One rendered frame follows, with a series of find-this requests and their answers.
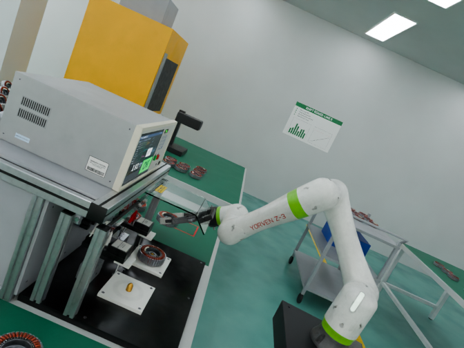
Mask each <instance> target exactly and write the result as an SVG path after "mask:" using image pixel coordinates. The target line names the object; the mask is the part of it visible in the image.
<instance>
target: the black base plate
mask: <svg viewBox="0 0 464 348"><path fill-rule="evenodd" d="M125 233H127V234H129V237H128V240H127V243H129V244H132V245H133V246H134V247H133V250H132V252H133V251H134V250H135V247H136V246H137V244H138V242H139V239H140V238H141V236H139V235H138V233H136V232H134V231H132V230H130V229H127V228H126V230H125ZM145 244H149V245H152V246H153V245H154V246H156V247H158V248H160V249H161V250H163V252H165V254H166V257H168V258H170V259H171V261H170V263H169V265H168V266H167V268H166V270H165V272H164V274H163V276H162V278H159V277H157V276H156V275H153V274H151V273H148V272H146V271H144V270H142V269H139V268H137V267H134V266H133V265H131V267H130V268H129V269H127V268H125V267H122V266H120V265H119V267H118V270H117V271H118V272H120V273H123V274H125V275H127V276H130V277H132V278H134V279H136V280H139V281H140V282H143V283H145V284H147V285H150V286H152V287H154V288H155V290H154V292H153V294H152V296H151V297H150V299H149V301H148V302H147V304H146V306H145V308H144V310H143V312H142V314H141V315H139V314H137V313H135V312H132V311H130V310H128V309H125V308H123V307H121V306H119V305H117V304H114V303H112V302H110V301H108V300H105V299H103V298H100V297H99V296H97V294H98V292H99V291H100V290H101V289H102V287H103V286H104V285H105V284H106V283H107V282H108V281H109V280H110V278H111V277H112V273H114V271H115V268H116V266H117V264H116V263H114V260H111V259H110V258H107V257H105V256H103V255H100V257H99V258H101V259H102V260H104V263H103V265H102V267H101V270H100V272H99V274H98V275H97V276H96V277H95V278H94V279H93V280H92V281H91V282H90V283H89V285H88V288H87V290H86V293H85V296H84V299H83V300H82V303H81V306H80V308H79V311H78V313H77V315H75V317H74V318H73V319H72V318H69V315H67V316H65V315H63V313H64V309H65V308H66V305H67V302H68V299H69V297H70V294H71V291H72V290H73V287H74V284H75V281H76V277H75V276H76V274H77V271H78V269H79V265H80V264H81V263H82V262H83V261H84V258H85V256H86V252H87V250H88V249H87V248H85V247H83V246H79V247H78V248H77V249H75V250H74V251H73V252H72V253H70V254H69V255H68V256H66V257H65V258H64V259H63V260H62V261H60V262H59V264H58V265H57V269H56V271H55V274H54V277H53V279H52V282H51V284H50V288H49V290H48V293H47V296H46V299H45V300H42V302H41V303H40V304H37V303H36V300H34V301H31V300H30V297H31V294H32V291H33V289H34V286H35V283H36V281H34V282H33V283H32V284H31V285H30V286H29V287H27V288H26V289H24V290H23V291H22V292H21V293H20V294H19V295H18V298H17V300H18V301H20V302H22V303H25V304H27V305H29V306H31V307H34V308H35V309H38V310H40V311H43V312H45V313H47V314H50V315H52V316H54V317H56V318H58V319H60V320H63V321H65V322H68V323H70V324H72V325H74V326H76V327H79V328H81V329H83V330H86V331H88V332H90V333H92V334H95V335H96V336H99V337H101V338H104V339H106V340H108V341H111V342H113V343H115V344H117V345H119V346H121V347H124V348H178V347H179V344H180V340H181V338H182V334H183V331H184V328H185V325H186V321H187V319H188V316H189V313H190V310H191V306H192V304H193V300H194V297H195V294H196V291H197V288H198V285H199V283H200V278H201V276H202V272H203V270H204V266H205V264H206V263H205V262H203V261H201V260H198V259H196V258H194V257H192V256H189V255H187V254H185V253H182V252H181V251H178V250H176V249H174V248H172V247H170V246H167V245H165V244H162V243H161V242H158V241H157V240H154V239H152V240H151V241H150V240H147V239H146V238H142V240H141V242H140V244H139V245H145Z"/></svg>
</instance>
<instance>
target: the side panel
mask: <svg viewBox="0 0 464 348"><path fill-rule="evenodd" d="M45 201H46V200H45V199H43V198H41V197H39V196H36V195H34V194H32V193H29V192H27V191H25V190H23V189H21V188H19V187H16V186H14V185H12V184H9V183H7V182H5V181H3V180H0V298H1V299H3V298H4V299H5V301H7V302H9V301H11V298H12V299H13V298H14V297H15V296H16V295H14V294H13V293H14V291H15V287H16V285H17V281H18V279H19V275H20V273H21V270H22V267H23V264H24V261H25V259H26V256H27V253H28V249H29V247H30V243H31V241H32V237H33V235H34V233H35V229H36V227H37V223H38V221H39V218H40V215H41V212H42V209H43V207H44V203H45Z"/></svg>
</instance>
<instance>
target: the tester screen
mask: <svg viewBox="0 0 464 348"><path fill-rule="evenodd" d="M162 133H163V131H162V132H159V133H154V134H151V135H146V136H143V137H141V138H140V140H139V143H138V145H137V148H136V151H135V154H134V156H133V158H132V161H131V163H130V166H129V168H128V171H127V174H126V176H127V175H130V174H131V173H134V172H135V171H138V170H139V171H140V168H141V167H142V164H143V161H144V160H147V159H148V158H150V157H152V156H153V155H154V153H153V154H152V155H149V156H147V157H146V154H147V152H148V149H150V148H152V147H155V146H157V145H158V143H159V140H160V138H161V136H162ZM137 163H139V166H138V168H137V169H136V170H134V171H132V172H131V170H132V167H133V165H135V164H137ZM147 170H148V169H146V171H147ZM143 172H145V171H143ZM143 172H141V173H143ZM141 173H140V174H141ZM140 174H139V172H138V174H136V175H134V176H132V177H131V178H129V179H127V180H125V178H126V177H125V178H124V180H125V181H124V182H123V184H124V183H126V182H127V181H129V180H131V179H133V178H134V177H136V176H138V175H140Z"/></svg>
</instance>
